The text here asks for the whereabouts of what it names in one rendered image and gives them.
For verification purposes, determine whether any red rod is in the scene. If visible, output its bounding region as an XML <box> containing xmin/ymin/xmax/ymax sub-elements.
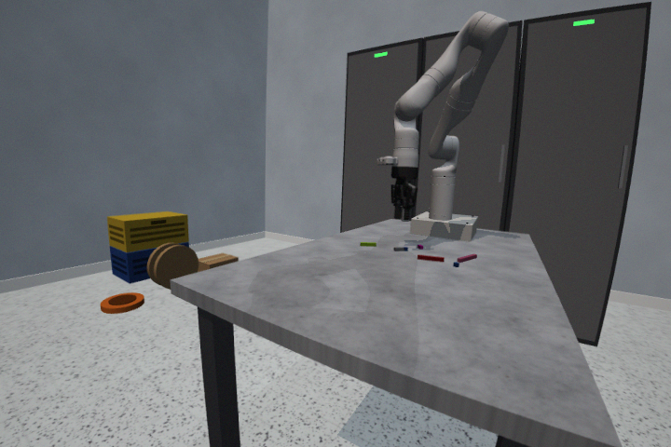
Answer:
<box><xmin>418</xmin><ymin>255</ymin><xmax>445</xmax><ymax>262</ymax></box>

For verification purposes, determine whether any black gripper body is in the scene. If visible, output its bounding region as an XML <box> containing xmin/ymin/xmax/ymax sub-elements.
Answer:
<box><xmin>391</xmin><ymin>167</ymin><xmax>418</xmax><ymax>197</ymax></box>

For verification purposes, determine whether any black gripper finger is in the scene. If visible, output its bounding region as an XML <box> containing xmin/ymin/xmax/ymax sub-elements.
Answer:
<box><xmin>391</xmin><ymin>184</ymin><xmax>403</xmax><ymax>219</ymax></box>
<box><xmin>398</xmin><ymin>183</ymin><xmax>418</xmax><ymax>222</ymax></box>

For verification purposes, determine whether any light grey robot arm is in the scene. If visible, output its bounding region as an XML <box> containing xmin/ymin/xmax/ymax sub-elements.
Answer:
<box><xmin>377</xmin><ymin>11</ymin><xmax>509</xmax><ymax>221</ymax></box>

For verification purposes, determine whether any pink rod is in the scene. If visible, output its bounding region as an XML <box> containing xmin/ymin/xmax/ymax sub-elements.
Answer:
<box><xmin>458</xmin><ymin>254</ymin><xmax>477</xmax><ymax>263</ymax></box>

